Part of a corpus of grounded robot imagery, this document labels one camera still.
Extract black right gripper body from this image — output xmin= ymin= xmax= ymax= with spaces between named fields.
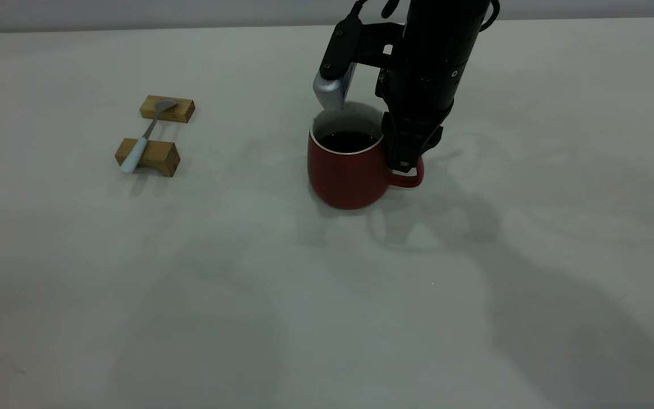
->
xmin=376 ymin=54 xmax=472 ymax=135

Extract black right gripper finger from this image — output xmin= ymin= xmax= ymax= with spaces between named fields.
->
xmin=383 ymin=112 xmax=425 ymax=174
xmin=418 ymin=122 xmax=445 ymax=158

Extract red ceramic cup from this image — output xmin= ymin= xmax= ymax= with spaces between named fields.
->
xmin=307 ymin=108 xmax=425 ymax=211

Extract metal spoon with white handle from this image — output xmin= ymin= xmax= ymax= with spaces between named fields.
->
xmin=120 ymin=99 xmax=178 ymax=174

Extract dark coffee liquid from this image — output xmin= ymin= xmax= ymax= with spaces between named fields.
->
xmin=318 ymin=131 xmax=383 ymax=155

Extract flat wooden block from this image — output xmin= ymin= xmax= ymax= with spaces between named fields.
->
xmin=139 ymin=95 xmax=196 ymax=124

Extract arched wooden block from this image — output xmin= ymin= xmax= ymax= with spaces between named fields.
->
xmin=114 ymin=137 xmax=181 ymax=178

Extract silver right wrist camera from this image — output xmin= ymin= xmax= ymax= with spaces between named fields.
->
xmin=312 ymin=61 xmax=357 ymax=112

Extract black right camera bracket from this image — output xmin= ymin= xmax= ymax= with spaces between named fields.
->
xmin=318 ymin=3 xmax=408 ymax=81

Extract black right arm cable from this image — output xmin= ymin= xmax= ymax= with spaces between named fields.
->
xmin=477 ymin=0 xmax=501 ymax=32

